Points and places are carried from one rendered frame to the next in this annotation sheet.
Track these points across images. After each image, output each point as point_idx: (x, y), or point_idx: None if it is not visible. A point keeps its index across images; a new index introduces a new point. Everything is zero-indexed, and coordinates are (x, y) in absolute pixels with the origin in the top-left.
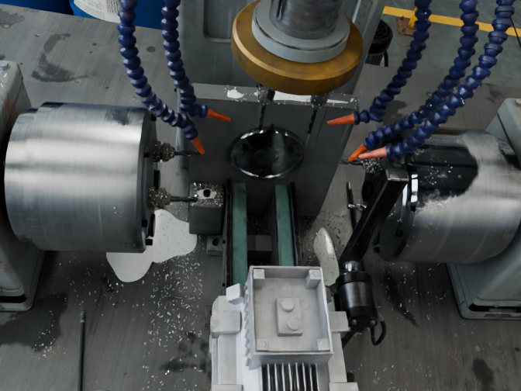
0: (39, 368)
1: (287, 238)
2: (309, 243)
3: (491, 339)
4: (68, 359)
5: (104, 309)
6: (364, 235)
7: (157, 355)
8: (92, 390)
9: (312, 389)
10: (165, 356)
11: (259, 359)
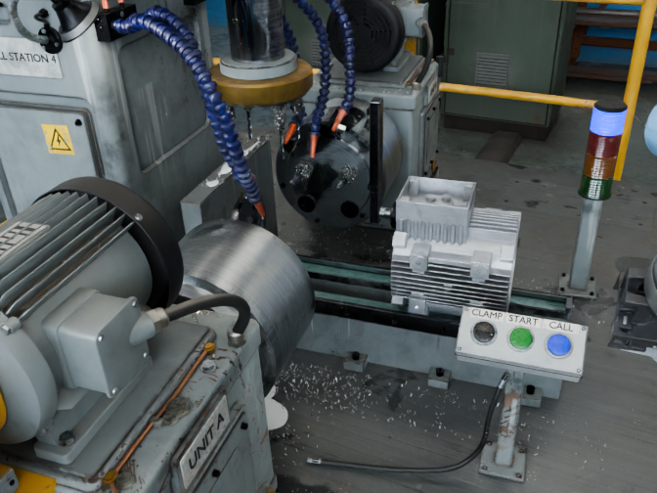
0: None
1: (319, 267)
2: None
3: None
4: (358, 481)
5: (310, 444)
6: (380, 170)
7: (379, 410)
8: (399, 465)
9: (492, 210)
10: (382, 405)
11: (468, 216)
